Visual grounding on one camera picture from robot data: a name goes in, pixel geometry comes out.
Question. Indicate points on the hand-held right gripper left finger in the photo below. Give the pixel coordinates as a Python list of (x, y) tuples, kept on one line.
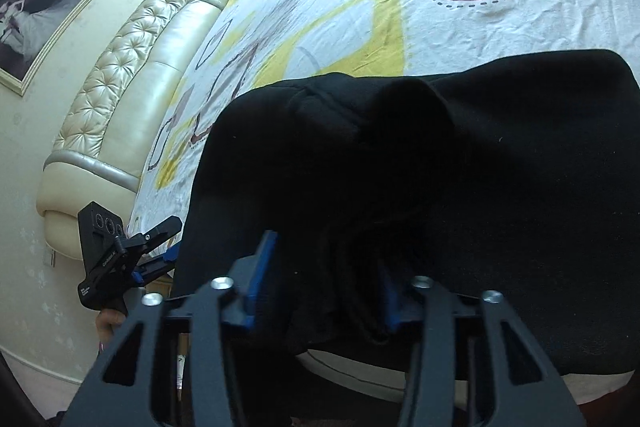
[(257, 277)]

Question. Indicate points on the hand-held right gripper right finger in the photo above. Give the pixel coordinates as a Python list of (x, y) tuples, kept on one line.
[(395, 309)]

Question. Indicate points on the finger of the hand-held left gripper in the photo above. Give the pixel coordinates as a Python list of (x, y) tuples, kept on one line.
[(150, 234), (155, 268)]

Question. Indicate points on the black pants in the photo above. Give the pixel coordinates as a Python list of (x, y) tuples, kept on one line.
[(450, 182)]

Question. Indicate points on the person's left hand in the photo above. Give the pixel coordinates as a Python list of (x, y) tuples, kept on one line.
[(109, 327)]

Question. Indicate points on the cream tufted headboard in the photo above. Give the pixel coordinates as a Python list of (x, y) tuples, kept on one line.
[(135, 107)]

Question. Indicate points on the patterned bed sheet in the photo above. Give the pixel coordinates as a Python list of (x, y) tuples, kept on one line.
[(475, 7)]

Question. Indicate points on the white wall socket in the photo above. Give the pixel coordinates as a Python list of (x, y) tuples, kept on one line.
[(50, 258)]

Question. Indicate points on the framed wall picture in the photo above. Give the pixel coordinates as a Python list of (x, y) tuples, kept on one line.
[(35, 32)]

